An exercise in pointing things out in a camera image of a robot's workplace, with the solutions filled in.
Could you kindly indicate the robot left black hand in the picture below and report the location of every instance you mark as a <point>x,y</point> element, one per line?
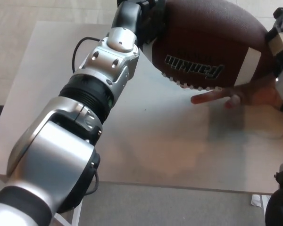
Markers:
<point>141,21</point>

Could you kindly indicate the person's bare hand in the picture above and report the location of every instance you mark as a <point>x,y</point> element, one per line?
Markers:
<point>257,96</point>

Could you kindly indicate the brown leather Franklin football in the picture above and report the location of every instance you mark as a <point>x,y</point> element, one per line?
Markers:
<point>202,42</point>

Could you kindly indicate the robot left silver arm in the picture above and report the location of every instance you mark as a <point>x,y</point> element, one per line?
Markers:
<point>61,141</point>

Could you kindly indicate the white diagonal desk brace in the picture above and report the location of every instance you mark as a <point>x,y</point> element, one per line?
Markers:
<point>61,220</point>

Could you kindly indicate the white crumpled paper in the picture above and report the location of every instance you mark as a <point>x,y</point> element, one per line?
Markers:
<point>255,201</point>

